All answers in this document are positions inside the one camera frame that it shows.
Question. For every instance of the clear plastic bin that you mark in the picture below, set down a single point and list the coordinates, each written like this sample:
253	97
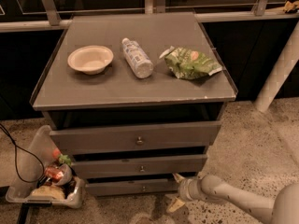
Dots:
30	169

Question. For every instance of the grey middle drawer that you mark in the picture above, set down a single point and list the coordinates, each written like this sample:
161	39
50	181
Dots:
140	166

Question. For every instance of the white diagonal post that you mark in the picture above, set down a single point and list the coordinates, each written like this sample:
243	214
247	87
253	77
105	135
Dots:
287	60

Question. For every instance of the red snack can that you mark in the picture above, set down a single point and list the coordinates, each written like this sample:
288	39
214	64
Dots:
54	174

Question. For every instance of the green chip bag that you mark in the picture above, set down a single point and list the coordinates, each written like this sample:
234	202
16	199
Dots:
189	64

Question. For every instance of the orange green toy carrot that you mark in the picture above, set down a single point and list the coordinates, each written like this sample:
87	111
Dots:
60	157

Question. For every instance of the grey bottom drawer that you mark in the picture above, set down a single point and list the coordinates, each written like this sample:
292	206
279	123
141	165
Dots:
132	187

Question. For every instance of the clear plastic water bottle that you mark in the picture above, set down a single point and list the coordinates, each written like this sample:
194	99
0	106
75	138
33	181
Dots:
138	60

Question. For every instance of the yellow object on rail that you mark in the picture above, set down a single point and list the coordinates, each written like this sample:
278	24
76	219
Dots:
291	7

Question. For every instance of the grey drawer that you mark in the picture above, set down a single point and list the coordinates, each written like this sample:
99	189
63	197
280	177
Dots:
132	187
140	166
133	138

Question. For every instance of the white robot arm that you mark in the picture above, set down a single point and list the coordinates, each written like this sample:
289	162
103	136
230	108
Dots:
212	189

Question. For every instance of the grey top drawer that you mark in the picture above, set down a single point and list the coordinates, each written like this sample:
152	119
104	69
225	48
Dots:
133	138

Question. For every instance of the white paper bowl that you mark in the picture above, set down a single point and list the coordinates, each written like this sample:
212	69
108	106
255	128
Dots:
90	60

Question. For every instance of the metal railing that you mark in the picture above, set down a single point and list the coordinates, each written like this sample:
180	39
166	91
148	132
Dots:
38	15

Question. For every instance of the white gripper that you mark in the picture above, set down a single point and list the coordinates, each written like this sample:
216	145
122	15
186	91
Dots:
186	189

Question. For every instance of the yellow sponge item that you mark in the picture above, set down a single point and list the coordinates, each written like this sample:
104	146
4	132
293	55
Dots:
49	191

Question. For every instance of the grey drawer cabinet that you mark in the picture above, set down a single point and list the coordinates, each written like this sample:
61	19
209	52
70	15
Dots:
116	97

